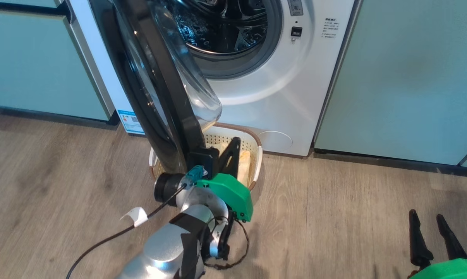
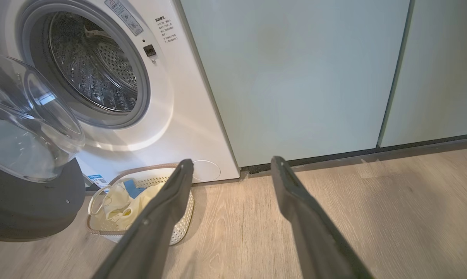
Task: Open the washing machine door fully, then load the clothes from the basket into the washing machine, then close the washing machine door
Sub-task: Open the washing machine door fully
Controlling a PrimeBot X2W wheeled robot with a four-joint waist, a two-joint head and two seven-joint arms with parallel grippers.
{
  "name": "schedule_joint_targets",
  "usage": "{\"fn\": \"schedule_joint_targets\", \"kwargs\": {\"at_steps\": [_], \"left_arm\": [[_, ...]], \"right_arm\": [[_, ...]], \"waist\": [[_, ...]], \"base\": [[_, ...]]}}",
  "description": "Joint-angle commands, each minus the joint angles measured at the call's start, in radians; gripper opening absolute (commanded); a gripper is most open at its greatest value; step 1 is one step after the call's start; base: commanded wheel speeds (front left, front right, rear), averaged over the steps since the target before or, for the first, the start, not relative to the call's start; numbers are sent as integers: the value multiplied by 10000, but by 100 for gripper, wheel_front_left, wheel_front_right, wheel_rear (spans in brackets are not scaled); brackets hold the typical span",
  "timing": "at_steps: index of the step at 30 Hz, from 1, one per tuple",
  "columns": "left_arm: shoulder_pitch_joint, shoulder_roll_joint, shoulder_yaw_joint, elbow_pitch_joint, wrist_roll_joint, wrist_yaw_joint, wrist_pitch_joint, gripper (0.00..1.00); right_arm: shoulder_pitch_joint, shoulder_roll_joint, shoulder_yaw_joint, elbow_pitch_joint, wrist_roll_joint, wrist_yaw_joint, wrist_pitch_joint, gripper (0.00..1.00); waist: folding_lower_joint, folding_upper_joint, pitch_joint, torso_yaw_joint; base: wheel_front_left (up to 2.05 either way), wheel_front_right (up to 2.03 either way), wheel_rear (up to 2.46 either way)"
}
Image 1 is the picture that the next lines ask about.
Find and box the teal cable connector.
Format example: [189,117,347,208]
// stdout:
[186,165,208,183]

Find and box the washing machine drum with laundry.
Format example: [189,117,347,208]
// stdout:
[166,0,269,55]

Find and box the white cable clip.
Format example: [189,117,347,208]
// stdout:
[120,207,149,227]

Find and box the round white filter cover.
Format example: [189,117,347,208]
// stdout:
[259,131,293,152]

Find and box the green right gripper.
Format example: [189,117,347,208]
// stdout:
[409,210,467,279]

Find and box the blue energy label sticker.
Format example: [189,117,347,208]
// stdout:
[117,110,146,135]

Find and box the cream bear-print garment blue trim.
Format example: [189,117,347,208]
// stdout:
[207,143,252,186]

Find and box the pale green drawer front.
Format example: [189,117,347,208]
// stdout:
[0,0,60,8]

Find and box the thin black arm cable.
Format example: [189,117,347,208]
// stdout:
[66,186,187,279]

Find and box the white front-load washing machine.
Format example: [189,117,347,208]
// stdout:
[69,0,360,157]

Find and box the round black glass washer door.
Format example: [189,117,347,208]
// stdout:
[88,0,223,175]

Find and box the printed text instruction label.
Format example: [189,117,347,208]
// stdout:
[321,17,338,39]

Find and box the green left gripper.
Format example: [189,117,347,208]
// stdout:
[197,137,254,222]

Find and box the thin dark cable loop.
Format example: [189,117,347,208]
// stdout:
[203,217,250,270]

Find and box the large pale green cabinet door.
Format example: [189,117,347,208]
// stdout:
[0,10,110,121]

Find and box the grey cabinet filler panel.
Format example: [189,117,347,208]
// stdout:
[61,12,120,124]

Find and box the cream laundry basket brown rim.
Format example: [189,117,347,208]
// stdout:
[148,123,263,191]

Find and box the blue cabinet panel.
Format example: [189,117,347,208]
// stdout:
[315,0,467,166]

